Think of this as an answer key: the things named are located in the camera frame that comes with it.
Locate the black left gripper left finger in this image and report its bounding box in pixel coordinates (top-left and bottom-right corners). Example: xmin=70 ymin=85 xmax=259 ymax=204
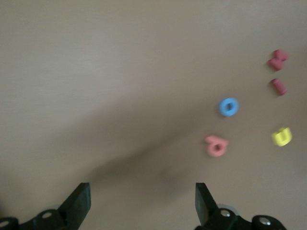
xmin=0 ymin=183 xmax=92 ymax=230

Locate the dark red foam letter k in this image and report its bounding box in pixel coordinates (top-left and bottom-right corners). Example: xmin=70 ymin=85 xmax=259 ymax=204
xmin=267 ymin=49 xmax=290 ymax=71

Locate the pink foam letter p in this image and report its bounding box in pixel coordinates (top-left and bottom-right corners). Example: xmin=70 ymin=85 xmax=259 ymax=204
xmin=204 ymin=135 xmax=230 ymax=158

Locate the yellow foam letter u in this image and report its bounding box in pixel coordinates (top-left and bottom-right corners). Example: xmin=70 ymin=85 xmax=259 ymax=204
xmin=271 ymin=126 xmax=293 ymax=147

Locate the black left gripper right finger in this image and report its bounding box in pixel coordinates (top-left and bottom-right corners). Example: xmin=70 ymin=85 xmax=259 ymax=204
xmin=195 ymin=183 xmax=287 ymax=230

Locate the dark red foam letter l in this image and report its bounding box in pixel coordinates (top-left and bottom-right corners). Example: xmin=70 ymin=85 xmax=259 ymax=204
xmin=270 ymin=78 xmax=288 ymax=96

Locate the blue foam letter o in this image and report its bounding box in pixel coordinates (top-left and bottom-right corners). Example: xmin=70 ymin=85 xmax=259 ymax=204
xmin=217 ymin=97 xmax=240 ymax=118

